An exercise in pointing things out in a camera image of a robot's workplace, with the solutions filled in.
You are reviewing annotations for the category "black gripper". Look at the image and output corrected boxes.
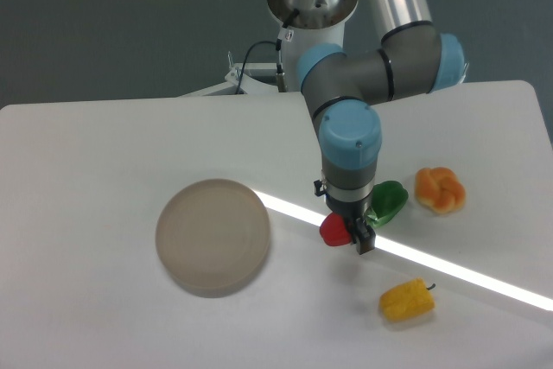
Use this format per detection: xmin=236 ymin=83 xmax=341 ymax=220
xmin=314 ymin=179 xmax=376 ymax=254

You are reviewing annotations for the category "red toy pepper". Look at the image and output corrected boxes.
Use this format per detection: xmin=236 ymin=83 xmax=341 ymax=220
xmin=319 ymin=213 xmax=352 ymax=247

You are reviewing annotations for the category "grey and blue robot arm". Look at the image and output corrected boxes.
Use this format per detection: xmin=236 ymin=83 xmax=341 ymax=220
xmin=267 ymin=0 xmax=467 ymax=253

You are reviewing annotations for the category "green toy pepper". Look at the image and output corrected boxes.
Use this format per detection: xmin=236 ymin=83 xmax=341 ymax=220
xmin=364 ymin=181 xmax=409 ymax=228

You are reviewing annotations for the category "yellow toy pepper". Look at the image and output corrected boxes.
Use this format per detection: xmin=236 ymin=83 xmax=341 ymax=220
xmin=378 ymin=277 xmax=435 ymax=322

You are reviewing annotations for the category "orange knotted bread roll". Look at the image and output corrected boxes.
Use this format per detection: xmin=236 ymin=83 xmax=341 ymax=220
xmin=415 ymin=167 xmax=467 ymax=214

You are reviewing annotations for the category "beige round plate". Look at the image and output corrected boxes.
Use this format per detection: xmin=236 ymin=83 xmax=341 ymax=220
xmin=155 ymin=179 xmax=270 ymax=297

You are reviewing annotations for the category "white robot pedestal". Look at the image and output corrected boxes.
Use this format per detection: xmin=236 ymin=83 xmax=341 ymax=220
xmin=188 ymin=23 xmax=345 ymax=97

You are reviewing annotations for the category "black cable with connector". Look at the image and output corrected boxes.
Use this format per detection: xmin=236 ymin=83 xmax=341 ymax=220
xmin=235 ymin=6 xmax=302 ymax=95

